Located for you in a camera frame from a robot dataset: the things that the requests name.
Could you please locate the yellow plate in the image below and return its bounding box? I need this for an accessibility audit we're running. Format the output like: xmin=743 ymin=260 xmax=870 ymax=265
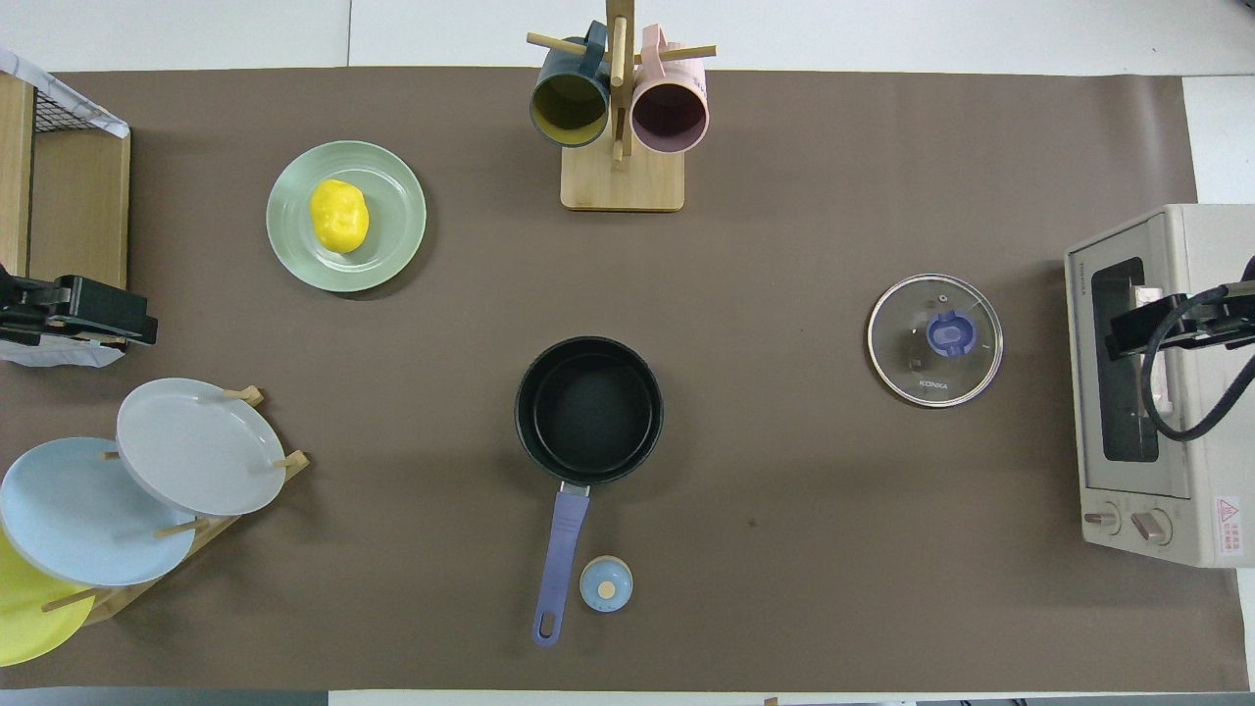
xmin=0 ymin=529 xmax=96 ymax=668

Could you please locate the white crumpled sheet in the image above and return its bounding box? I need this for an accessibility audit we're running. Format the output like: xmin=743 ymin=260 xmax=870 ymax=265
xmin=0 ymin=324 xmax=126 ymax=369

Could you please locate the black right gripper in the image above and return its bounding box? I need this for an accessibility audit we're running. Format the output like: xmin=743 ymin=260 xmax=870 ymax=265
xmin=1108 ymin=279 xmax=1255 ymax=360

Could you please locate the beige toaster oven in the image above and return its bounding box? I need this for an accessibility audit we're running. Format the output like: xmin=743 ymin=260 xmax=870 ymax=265
xmin=1065 ymin=204 xmax=1255 ymax=570

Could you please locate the pink mug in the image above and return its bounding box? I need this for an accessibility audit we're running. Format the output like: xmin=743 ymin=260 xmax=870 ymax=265
xmin=630 ymin=25 xmax=709 ymax=155

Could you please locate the wooden mug tree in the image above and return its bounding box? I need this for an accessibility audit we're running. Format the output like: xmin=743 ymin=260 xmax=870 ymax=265
xmin=527 ymin=0 xmax=718 ymax=213

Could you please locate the light blue plate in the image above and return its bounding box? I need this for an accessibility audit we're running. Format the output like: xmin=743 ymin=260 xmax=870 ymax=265
xmin=0 ymin=437 xmax=197 ymax=588

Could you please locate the white plastic bag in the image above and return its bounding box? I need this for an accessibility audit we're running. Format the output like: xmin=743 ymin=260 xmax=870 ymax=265
xmin=0 ymin=49 xmax=130 ymax=138

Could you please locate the wooden plate rack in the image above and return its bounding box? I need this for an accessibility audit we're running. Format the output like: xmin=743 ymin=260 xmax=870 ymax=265
xmin=41 ymin=385 xmax=311 ymax=627

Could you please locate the dark teal mug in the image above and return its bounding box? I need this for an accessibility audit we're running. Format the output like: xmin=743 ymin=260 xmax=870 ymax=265
xmin=529 ymin=22 xmax=612 ymax=148

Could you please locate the yellow lemon toy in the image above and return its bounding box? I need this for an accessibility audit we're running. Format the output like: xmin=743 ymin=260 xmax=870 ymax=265
xmin=310 ymin=179 xmax=371 ymax=254

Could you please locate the brown table mat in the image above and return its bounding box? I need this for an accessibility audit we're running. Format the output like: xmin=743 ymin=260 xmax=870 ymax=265
xmin=0 ymin=67 xmax=1251 ymax=692

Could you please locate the pale green plate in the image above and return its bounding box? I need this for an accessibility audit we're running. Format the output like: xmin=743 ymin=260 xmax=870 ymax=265
xmin=266 ymin=140 xmax=427 ymax=293

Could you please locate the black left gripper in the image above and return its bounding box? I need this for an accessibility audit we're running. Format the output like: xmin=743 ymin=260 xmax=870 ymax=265
xmin=0 ymin=265 xmax=159 ymax=347

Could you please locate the grey plate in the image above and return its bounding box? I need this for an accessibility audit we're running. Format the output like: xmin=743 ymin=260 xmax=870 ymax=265
xmin=116 ymin=378 xmax=287 ymax=518

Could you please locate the wooden shelf wire basket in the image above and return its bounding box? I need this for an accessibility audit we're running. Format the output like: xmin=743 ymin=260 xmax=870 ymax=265
xmin=0 ymin=74 xmax=131 ymax=346

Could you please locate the glass lid purple knob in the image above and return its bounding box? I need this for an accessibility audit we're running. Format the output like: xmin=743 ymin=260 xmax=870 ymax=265
xmin=867 ymin=274 xmax=1004 ymax=408

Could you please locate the black pot purple handle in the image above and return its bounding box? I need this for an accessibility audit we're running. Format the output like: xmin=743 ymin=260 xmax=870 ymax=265
xmin=515 ymin=336 xmax=665 ymax=648

